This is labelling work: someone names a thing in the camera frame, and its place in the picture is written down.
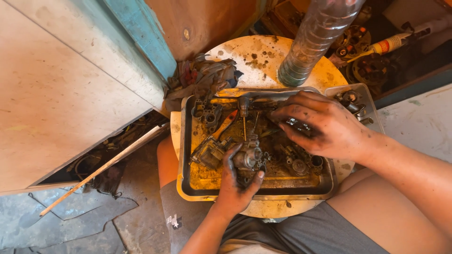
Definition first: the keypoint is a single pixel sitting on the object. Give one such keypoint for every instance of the dark carburetor housing with holes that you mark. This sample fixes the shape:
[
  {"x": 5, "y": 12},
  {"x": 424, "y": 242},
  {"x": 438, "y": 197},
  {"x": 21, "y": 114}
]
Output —
[{"x": 209, "y": 113}]

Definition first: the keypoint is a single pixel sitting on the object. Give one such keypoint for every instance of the boxy grey carburetor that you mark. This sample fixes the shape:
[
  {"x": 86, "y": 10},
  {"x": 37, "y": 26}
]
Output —
[{"x": 210, "y": 153}]

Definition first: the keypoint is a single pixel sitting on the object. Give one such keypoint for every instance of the clear ribbed plastic bottle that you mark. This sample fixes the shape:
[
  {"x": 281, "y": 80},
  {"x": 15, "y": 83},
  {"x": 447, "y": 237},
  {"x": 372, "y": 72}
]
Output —
[{"x": 314, "y": 38}]

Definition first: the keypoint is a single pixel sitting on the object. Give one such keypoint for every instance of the white sealant tube red label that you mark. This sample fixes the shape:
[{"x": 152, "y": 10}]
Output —
[{"x": 392, "y": 43}]

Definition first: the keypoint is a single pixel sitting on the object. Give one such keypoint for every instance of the thin small screwdriver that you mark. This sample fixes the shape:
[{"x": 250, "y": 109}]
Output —
[{"x": 255, "y": 123}]

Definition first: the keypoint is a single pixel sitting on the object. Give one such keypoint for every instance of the long wooden stick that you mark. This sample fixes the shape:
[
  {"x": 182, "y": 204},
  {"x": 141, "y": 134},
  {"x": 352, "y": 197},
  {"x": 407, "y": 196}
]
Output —
[{"x": 106, "y": 165}]

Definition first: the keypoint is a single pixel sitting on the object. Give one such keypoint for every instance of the dark round engine disc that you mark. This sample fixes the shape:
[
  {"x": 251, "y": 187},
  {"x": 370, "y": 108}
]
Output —
[{"x": 370, "y": 68}]

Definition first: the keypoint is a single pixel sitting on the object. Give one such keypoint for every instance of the grey metal carburetor body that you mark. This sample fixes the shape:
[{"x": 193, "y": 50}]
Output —
[{"x": 249, "y": 157}]

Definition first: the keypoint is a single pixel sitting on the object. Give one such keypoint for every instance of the person's right hand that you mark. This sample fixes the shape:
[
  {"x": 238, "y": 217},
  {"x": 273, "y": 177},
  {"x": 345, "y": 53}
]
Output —
[{"x": 328, "y": 130}]

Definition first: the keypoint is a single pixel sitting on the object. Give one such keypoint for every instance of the person's grey shorts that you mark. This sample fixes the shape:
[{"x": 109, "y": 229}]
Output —
[{"x": 303, "y": 229}]

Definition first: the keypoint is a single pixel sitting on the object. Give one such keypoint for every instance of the round white stool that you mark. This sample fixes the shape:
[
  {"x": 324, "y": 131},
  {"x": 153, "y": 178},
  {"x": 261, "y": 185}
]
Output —
[{"x": 254, "y": 56}]

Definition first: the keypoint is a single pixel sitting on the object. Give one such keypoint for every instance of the clear plastic container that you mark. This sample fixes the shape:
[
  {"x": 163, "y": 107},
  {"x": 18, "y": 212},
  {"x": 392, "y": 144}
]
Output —
[{"x": 370, "y": 102}]

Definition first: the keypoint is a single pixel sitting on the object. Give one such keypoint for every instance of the teal painted wooden post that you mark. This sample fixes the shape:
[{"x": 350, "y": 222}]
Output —
[{"x": 144, "y": 35}]

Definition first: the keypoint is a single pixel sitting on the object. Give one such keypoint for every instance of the pale wooden cabinet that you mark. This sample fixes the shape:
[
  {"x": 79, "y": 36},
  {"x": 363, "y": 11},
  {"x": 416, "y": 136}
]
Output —
[{"x": 70, "y": 88}]

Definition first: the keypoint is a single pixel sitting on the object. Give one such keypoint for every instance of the dirty rectangular metal tray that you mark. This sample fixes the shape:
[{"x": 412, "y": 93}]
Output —
[{"x": 187, "y": 176}]

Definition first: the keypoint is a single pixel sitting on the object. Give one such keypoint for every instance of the metal jet with brass rod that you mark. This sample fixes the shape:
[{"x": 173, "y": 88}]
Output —
[{"x": 244, "y": 107}]

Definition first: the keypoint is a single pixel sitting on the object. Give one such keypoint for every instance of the small shiny metal part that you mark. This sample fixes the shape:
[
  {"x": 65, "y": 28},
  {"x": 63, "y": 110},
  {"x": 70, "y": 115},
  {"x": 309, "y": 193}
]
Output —
[{"x": 298, "y": 124}]

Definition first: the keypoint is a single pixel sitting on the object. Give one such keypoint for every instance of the heap of dirty rags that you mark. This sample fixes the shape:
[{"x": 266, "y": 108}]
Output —
[{"x": 204, "y": 77}]

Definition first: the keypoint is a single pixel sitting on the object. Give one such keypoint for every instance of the carburetor parts with round caps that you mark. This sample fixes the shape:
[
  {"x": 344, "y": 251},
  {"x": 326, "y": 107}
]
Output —
[{"x": 300, "y": 164}]

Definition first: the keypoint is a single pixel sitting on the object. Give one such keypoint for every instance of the person's right leg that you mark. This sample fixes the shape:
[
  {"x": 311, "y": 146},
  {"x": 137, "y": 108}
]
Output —
[{"x": 388, "y": 218}]

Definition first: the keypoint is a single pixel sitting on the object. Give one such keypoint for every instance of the round toothed clutch plate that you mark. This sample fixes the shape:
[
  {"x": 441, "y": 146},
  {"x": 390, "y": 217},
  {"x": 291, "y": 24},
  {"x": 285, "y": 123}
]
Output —
[{"x": 353, "y": 40}]

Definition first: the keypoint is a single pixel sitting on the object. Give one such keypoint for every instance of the person's left hand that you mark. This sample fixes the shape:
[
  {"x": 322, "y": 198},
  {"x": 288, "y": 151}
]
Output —
[{"x": 233, "y": 192}]

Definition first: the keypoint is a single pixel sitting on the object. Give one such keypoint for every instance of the metal fittings cluster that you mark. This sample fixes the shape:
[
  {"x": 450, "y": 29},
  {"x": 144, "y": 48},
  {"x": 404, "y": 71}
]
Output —
[{"x": 348, "y": 100}]

